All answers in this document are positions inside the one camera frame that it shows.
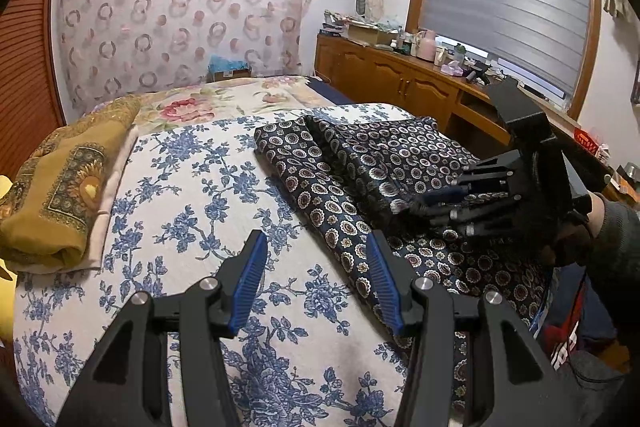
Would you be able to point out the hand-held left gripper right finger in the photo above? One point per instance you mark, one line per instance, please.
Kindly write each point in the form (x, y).
(384, 282)

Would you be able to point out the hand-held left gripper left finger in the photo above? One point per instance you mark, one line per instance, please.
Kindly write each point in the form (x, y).
(250, 277)

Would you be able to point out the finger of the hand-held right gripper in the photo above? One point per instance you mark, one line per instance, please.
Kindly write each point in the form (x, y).
(492, 172)
(475, 219)

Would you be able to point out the person's right hand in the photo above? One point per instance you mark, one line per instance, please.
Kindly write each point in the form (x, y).
(575, 242)

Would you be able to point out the red basket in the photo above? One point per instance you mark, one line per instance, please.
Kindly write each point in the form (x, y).
(586, 141)

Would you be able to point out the black device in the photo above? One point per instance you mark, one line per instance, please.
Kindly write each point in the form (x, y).
(480, 73)

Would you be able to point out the blue floral white sheet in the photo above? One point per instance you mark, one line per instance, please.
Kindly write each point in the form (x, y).
(175, 207)

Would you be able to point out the clear bottle green cap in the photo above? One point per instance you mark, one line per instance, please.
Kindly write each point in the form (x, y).
(459, 53)

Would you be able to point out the pink jug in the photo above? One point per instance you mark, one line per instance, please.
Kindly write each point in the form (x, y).
(426, 47)

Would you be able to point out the wooden cabinet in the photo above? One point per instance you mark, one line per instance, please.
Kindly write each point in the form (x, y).
(385, 72)

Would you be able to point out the person's printed clothing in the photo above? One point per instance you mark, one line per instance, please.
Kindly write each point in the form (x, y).
(565, 342)

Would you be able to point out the navy bed sheet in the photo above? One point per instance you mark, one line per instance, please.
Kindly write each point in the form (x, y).
(335, 96)

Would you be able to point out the peach floral blanket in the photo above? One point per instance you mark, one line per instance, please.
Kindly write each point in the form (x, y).
(200, 104)

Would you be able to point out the folded yellow patterned cloth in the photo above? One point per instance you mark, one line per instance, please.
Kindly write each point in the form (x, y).
(60, 192)

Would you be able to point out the cardboard box with blue cloth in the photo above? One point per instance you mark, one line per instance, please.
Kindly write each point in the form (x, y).
(227, 66)

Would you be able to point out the small white fan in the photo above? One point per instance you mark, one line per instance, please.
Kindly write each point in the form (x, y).
(360, 3)

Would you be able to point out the wooden slatted door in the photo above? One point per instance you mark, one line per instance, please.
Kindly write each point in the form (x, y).
(25, 72)

